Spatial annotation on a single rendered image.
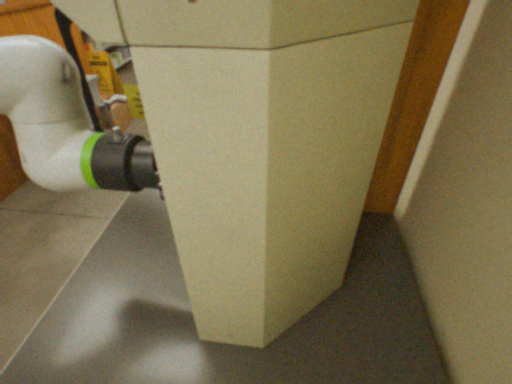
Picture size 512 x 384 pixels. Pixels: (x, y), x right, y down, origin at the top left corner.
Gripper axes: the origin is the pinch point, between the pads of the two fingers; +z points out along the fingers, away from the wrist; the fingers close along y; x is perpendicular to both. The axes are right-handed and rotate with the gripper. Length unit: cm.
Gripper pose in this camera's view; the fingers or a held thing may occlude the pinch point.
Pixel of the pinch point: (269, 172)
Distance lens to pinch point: 46.9
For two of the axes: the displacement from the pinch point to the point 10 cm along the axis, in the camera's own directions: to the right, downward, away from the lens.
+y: 1.5, -6.1, 7.7
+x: 0.2, 7.9, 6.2
